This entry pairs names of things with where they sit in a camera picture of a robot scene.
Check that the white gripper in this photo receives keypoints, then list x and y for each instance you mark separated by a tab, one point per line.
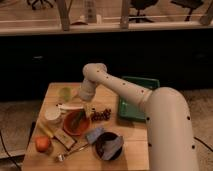
87	90

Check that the green pepper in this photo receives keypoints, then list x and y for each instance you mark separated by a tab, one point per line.
76	120

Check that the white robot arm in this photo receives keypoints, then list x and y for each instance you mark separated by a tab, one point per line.
171	145

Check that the red bowl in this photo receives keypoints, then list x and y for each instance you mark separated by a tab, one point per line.
82	127

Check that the dark bowl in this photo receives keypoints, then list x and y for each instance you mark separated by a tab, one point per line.
102	139

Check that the dark grape bunch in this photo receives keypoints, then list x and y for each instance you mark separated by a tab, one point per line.
101	116

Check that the white spoon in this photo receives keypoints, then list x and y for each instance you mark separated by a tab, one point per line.
65	107

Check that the white cup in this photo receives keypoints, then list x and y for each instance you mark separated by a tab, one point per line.
53	115

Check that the green tray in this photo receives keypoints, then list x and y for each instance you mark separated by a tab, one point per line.
130	112

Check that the brown bread slice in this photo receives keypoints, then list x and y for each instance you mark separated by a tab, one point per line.
64	138

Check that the yellow banana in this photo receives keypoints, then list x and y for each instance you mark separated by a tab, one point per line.
45	129

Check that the blue grey cloth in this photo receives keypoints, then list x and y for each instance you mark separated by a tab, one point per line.
111	147

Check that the metal fork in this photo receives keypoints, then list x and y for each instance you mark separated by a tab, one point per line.
62	157

